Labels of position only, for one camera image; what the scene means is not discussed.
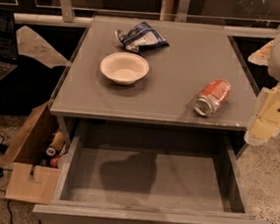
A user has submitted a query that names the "orange round item in box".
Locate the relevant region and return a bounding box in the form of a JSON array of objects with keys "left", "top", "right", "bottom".
[{"left": 49, "top": 156, "right": 60, "bottom": 169}]

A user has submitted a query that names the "yellow bottle in box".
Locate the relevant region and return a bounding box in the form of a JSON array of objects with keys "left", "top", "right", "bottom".
[{"left": 46, "top": 132, "right": 64, "bottom": 156}]

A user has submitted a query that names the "black laptop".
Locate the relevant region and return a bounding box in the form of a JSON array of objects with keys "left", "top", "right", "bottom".
[{"left": 0, "top": 9, "right": 19, "bottom": 81}]

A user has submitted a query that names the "blue white chip bag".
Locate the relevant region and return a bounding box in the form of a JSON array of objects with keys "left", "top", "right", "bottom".
[{"left": 115, "top": 21, "right": 169, "bottom": 53}]

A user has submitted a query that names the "metal railing frame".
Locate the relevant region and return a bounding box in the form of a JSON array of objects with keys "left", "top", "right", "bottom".
[{"left": 0, "top": 0, "right": 280, "bottom": 37}]

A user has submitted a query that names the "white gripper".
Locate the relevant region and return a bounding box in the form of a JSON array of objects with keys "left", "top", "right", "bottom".
[{"left": 245, "top": 40, "right": 280, "bottom": 146}]

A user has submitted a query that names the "open grey top drawer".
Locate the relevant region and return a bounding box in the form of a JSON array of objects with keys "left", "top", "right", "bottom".
[{"left": 34, "top": 122, "right": 269, "bottom": 224}]

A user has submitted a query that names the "red coke can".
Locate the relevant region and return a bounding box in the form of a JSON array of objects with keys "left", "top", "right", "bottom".
[{"left": 194, "top": 79, "right": 232, "bottom": 116}]

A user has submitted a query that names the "white paper bowl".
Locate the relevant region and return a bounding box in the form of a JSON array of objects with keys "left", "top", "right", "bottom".
[{"left": 100, "top": 52, "right": 149, "bottom": 85}]

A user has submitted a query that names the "cardboard box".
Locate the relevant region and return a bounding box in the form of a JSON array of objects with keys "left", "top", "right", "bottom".
[{"left": 0, "top": 103, "right": 61, "bottom": 205}]

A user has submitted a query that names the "grey cabinet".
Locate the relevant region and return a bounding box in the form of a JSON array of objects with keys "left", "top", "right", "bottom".
[{"left": 46, "top": 9, "right": 267, "bottom": 163}]

